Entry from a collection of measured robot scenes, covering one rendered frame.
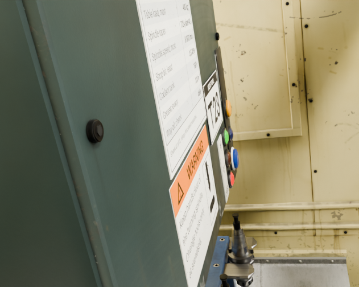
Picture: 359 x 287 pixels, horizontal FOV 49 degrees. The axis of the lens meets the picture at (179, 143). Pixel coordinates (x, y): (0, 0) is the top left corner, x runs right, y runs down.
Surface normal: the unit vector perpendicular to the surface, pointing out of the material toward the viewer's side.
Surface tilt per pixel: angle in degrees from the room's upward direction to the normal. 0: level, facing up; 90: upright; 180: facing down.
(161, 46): 90
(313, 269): 24
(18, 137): 90
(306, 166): 90
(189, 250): 90
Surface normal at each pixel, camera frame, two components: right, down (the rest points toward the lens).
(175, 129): 0.96, -0.07
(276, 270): -0.25, -0.70
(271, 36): -0.23, 0.36
